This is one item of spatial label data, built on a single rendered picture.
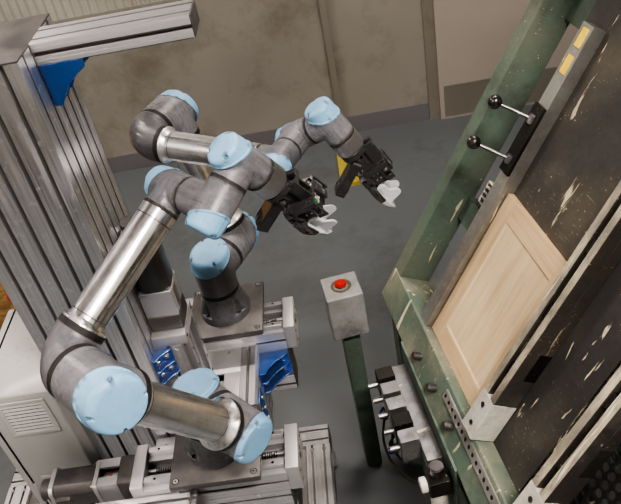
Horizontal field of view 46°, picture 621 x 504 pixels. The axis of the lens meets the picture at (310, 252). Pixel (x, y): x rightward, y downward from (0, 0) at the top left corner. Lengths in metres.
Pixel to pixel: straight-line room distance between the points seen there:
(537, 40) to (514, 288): 0.69
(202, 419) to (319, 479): 1.29
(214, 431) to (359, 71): 3.64
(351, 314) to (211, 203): 1.13
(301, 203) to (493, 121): 0.90
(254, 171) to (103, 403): 0.49
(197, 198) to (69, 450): 0.96
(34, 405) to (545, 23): 1.66
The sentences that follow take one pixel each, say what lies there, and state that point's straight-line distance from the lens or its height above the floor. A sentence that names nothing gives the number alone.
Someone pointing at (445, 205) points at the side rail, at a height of 1.14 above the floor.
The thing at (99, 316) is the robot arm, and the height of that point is 1.62.
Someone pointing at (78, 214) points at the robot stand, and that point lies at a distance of 1.61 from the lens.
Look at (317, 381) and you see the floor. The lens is 3.37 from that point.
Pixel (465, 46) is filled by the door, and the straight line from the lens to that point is 4.94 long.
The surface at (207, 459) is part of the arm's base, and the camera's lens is 1.83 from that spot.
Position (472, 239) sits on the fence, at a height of 1.18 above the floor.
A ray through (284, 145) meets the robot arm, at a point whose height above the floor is 1.62.
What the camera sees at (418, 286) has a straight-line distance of 2.42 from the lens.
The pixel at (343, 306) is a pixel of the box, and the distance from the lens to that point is 2.36.
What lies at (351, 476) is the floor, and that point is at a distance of 3.03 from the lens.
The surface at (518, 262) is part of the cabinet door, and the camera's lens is 1.96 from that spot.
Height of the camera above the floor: 2.48
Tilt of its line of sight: 38 degrees down
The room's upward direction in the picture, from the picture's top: 12 degrees counter-clockwise
